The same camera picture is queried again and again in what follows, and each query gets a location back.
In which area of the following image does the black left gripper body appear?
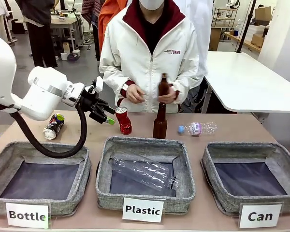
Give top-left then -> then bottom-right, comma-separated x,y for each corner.
81,84 -> 110,124

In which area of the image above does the crushed red soda can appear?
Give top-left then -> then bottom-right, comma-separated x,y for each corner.
115,106 -> 132,135

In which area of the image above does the black printed soda can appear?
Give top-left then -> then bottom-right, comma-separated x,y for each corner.
43,113 -> 65,141

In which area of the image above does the brown glass beer bottle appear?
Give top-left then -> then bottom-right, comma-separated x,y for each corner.
152,102 -> 168,140
158,73 -> 170,98

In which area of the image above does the small clear bottle blue cap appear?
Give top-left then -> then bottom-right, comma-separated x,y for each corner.
178,121 -> 218,136

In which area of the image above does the person's left forearm white sleeve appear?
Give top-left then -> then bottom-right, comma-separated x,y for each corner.
168,67 -> 205,106

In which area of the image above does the person's right forearm white sleeve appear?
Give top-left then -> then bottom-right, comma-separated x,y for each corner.
99,67 -> 136,107

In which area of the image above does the grey fabric basket plastic label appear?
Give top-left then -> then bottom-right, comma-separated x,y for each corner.
96,136 -> 197,215

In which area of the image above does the grey fabric basket bottle label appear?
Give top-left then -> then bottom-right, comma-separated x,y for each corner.
0,141 -> 92,216

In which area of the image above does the grey fabric basket can label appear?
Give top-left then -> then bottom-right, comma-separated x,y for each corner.
200,142 -> 290,215

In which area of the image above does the white sign reading Can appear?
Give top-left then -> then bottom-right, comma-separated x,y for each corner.
239,203 -> 284,229

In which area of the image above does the person's right hand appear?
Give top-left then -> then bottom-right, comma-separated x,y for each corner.
126,84 -> 147,103

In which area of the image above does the person's left hand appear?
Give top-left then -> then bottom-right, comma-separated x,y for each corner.
159,83 -> 180,104

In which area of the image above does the large clear plastic bottle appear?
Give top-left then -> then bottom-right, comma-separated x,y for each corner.
108,154 -> 180,191

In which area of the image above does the person in white maroon jacket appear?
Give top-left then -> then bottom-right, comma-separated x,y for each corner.
99,0 -> 205,114

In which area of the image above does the grey background work table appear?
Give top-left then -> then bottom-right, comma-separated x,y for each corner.
49,17 -> 79,50

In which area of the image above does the orange garment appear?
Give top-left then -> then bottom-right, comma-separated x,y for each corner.
97,0 -> 130,54

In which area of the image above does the patterned hanging cloth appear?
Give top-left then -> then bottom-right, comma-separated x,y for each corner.
80,0 -> 106,28

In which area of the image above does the person in black clothes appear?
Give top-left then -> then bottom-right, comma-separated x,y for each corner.
15,0 -> 59,69

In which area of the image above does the white sign reading Plastic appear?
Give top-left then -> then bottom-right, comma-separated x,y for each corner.
122,197 -> 166,224

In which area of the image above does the white face mask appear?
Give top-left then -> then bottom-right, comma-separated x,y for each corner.
138,0 -> 165,11

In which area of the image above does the person in white coat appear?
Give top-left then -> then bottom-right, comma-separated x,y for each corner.
182,0 -> 214,79

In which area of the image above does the white sign reading Bottle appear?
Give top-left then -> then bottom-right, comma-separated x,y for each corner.
5,202 -> 51,230

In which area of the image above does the wooden workbench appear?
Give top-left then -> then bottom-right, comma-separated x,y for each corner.
224,30 -> 262,53

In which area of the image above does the black stand pole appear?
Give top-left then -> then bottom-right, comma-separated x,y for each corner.
235,0 -> 255,54

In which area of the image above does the small cardboard box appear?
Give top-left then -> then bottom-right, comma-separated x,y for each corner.
251,33 -> 265,48

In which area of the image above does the large cardboard box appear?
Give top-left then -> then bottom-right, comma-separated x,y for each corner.
254,6 -> 273,23

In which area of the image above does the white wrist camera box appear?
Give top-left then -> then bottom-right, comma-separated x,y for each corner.
95,76 -> 104,93

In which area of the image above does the black corrugated cable hose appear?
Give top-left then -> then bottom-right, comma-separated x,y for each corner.
10,102 -> 88,159

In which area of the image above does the metal wire shelf rack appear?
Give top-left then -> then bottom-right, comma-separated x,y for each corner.
212,6 -> 239,28

